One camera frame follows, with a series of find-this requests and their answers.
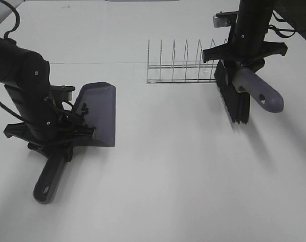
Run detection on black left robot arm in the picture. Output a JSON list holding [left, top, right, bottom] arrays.
[[0, 37, 95, 157]]

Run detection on pile of coffee beans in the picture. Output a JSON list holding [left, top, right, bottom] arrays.
[[80, 103, 89, 127]]

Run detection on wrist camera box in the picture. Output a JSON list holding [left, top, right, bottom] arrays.
[[213, 11, 238, 28], [50, 85, 75, 102]]

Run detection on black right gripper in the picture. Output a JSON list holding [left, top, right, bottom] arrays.
[[202, 41, 287, 72]]

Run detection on metal wire dish rack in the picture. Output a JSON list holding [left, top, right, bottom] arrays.
[[146, 40, 218, 84]]

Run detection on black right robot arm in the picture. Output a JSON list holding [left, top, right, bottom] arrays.
[[202, 1, 288, 72]]

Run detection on grey hand brush black bristles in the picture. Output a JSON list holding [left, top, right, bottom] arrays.
[[214, 60, 284, 124]]

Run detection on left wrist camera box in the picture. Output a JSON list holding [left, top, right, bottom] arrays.
[[50, 85, 75, 102]]

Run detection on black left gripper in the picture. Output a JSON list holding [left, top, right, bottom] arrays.
[[4, 122, 95, 161]]

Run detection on grey plastic dustpan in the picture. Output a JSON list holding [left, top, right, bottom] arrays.
[[33, 82, 116, 204]]

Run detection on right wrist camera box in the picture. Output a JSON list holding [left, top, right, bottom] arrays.
[[213, 11, 238, 28]]

